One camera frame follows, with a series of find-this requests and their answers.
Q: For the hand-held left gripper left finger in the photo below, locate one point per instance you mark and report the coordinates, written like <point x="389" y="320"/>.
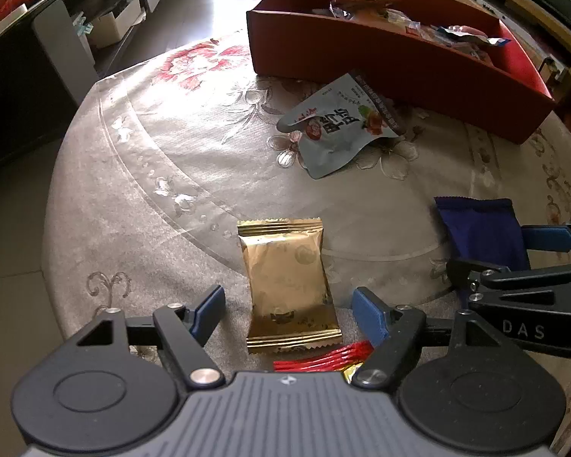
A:
<point x="209" y="307"/>

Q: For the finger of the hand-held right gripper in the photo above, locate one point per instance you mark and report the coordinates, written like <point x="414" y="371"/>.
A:
<point x="528" y="280"/>
<point x="549" y="239"/>

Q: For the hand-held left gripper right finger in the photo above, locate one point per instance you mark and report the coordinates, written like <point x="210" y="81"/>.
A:
<point x="369" y="312"/>

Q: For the dark blue snack packet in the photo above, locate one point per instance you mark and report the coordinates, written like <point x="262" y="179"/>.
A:
<point x="485" y="228"/>

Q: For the gold snack packet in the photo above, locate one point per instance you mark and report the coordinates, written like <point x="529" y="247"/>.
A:
<point x="285" y="276"/>

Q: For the red cardboard box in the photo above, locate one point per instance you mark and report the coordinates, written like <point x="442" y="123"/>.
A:
<point x="361" y="57"/>

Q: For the pile of assorted snack packets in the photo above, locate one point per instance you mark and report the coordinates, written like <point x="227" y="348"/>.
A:
<point x="361" y="2"/>

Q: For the red striped snack wrapper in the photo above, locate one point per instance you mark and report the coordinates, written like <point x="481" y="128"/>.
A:
<point x="323" y="359"/>

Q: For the floral tablecloth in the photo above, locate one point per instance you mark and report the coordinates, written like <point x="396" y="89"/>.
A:
<point x="171" y="190"/>

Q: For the grey snack pouch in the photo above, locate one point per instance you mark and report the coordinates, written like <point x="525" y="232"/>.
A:
<point x="338" y="133"/>

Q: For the white open drawer box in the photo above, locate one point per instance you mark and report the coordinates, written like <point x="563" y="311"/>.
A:
<point x="119" y="21"/>

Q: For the dark cabinet with white drawers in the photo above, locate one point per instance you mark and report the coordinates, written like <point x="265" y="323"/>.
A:
<point x="9" y="81"/>

